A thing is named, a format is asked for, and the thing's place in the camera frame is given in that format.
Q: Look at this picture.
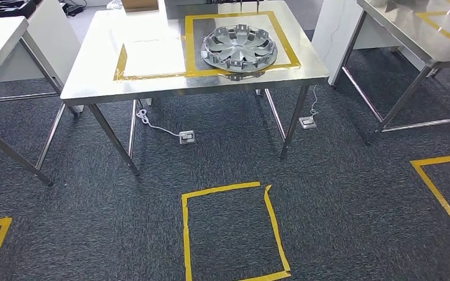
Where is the grey plastic wheel hubcap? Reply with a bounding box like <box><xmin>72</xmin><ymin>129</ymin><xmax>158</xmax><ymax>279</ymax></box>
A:
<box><xmin>200</xmin><ymin>23</ymin><xmax>278</xmax><ymax>73</ymax></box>

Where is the steel workbench table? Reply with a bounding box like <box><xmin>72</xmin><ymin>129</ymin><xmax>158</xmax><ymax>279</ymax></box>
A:
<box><xmin>60</xmin><ymin>0</ymin><xmax>330</xmax><ymax>177</ymax></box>

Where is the yellow tape on workbench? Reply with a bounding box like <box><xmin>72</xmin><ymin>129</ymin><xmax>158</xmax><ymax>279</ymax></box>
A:
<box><xmin>113</xmin><ymin>11</ymin><xmax>302</xmax><ymax>82</ymax></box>

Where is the yellow floor tape square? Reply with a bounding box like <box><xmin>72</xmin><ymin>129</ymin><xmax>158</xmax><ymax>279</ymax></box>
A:
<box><xmin>181</xmin><ymin>181</ymin><xmax>292</xmax><ymax>281</ymax></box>
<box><xmin>410</xmin><ymin>153</ymin><xmax>450</xmax><ymax>248</ymax></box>

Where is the black pronged device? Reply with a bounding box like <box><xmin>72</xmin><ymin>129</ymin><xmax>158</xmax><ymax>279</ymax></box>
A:
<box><xmin>238</xmin><ymin>0</ymin><xmax>261</xmax><ymax>12</ymax></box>

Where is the steel table white panel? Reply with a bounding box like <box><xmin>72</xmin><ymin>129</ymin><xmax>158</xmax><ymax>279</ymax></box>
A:
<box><xmin>311</xmin><ymin>0</ymin><xmax>450</xmax><ymax>146</ymax></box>
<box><xmin>0</xmin><ymin>0</ymin><xmax>82</xmax><ymax>188</ymax></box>

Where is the brown cardboard box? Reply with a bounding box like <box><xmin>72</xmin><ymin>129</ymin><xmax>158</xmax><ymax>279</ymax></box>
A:
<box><xmin>122</xmin><ymin>0</ymin><xmax>160</xmax><ymax>13</ymax></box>

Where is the black power adapter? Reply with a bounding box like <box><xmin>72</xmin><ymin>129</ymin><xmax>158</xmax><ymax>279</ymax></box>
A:
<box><xmin>64</xmin><ymin>4</ymin><xmax>85</xmax><ymax>17</ymax></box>

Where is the yellow tape on table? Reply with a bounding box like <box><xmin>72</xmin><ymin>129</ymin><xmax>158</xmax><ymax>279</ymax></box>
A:
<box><xmin>415</xmin><ymin>0</ymin><xmax>450</xmax><ymax>51</ymax></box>

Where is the black bag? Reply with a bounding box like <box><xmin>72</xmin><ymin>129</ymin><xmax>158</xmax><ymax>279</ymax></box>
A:
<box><xmin>0</xmin><ymin>0</ymin><xmax>38</xmax><ymax>19</ymax></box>

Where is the white power cord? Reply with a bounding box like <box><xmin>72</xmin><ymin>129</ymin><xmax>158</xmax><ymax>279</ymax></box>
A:
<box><xmin>298</xmin><ymin>85</ymin><xmax>320</xmax><ymax>130</ymax></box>
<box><xmin>136</xmin><ymin>108</ymin><xmax>196</xmax><ymax>145</ymax></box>

